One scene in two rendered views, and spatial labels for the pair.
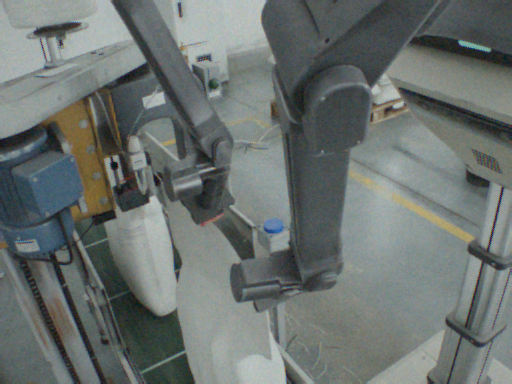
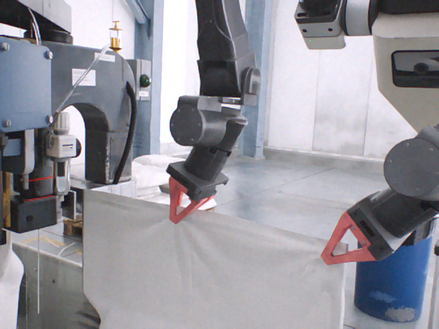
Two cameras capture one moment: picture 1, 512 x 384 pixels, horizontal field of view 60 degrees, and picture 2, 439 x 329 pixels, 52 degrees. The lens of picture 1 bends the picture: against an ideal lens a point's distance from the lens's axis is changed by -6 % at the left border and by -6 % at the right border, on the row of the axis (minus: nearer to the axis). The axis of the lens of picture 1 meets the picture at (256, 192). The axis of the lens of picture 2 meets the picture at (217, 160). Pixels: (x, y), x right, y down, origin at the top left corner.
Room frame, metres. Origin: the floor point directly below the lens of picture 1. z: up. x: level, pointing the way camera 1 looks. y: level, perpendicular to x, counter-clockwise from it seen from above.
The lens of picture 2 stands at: (0.21, 0.40, 1.26)
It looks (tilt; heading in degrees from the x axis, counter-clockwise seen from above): 8 degrees down; 332
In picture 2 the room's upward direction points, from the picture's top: 3 degrees clockwise
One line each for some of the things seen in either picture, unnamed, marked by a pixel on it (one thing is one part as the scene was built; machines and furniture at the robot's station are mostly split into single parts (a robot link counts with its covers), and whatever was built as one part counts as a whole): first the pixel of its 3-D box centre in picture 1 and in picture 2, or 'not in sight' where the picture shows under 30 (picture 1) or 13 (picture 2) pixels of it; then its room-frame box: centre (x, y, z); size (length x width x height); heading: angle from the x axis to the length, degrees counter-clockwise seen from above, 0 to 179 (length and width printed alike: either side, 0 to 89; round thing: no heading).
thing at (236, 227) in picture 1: (195, 209); (29, 305); (1.76, 0.28, 0.54); 1.05 x 0.02 x 0.41; 30
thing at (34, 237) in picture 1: (26, 193); not in sight; (0.81, 0.47, 1.21); 0.15 x 0.15 x 0.25
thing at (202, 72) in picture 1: (206, 80); (130, 80); (1.21, 0.11, 1.29); 0.08 x 0.05 x 0.09; 30
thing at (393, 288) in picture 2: not in sight; (392, 257); (2.07, -1.83, 0.32); 0.51 x 0.48 x 0.65; 120
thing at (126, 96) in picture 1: (145, 108); (42, 109); (1.23, 0.29, 1.21); 0.30 x 0.25 x 0.30; 30
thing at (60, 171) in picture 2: (140, 179); (61, 177); (1.02, 0.28, 1.11); 0.03 x 0.03 x 0.06
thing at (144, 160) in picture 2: not in sight; (166, 164); (4.33, -1.20, 0.56); 0.67 x 0.43 x 0.15; 30
